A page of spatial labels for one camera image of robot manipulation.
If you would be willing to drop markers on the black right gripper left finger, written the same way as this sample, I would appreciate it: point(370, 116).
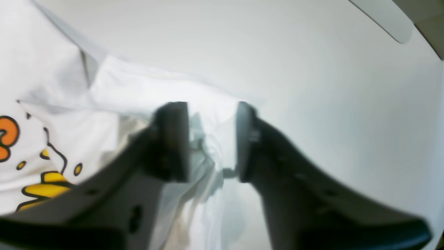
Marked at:
point(116, 208)

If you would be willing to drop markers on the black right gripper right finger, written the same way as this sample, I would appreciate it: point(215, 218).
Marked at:
point(305, 208)

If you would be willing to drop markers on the white printed t-shirt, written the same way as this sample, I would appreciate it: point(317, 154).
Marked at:
point(62, 122)

